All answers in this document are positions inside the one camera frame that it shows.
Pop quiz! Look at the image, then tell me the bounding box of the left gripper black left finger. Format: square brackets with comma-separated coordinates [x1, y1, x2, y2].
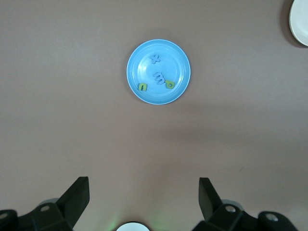
[0, 177, 90, 231]

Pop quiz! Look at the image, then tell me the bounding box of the blue plate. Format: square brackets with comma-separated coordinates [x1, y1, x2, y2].
[126, 39, 191, 105]

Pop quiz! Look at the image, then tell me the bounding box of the brown table cover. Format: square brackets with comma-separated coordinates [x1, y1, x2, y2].
[0, 0, 308, 231]

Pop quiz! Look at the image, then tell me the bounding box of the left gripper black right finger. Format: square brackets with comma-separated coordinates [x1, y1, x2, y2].
[192, 177, 298, 231]

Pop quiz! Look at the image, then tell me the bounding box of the blue letter m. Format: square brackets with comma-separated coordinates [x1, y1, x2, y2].
[153, 71, 167, 86]

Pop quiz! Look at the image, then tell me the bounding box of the beige plate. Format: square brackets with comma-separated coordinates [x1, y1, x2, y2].
[289, 0, 308, 47]

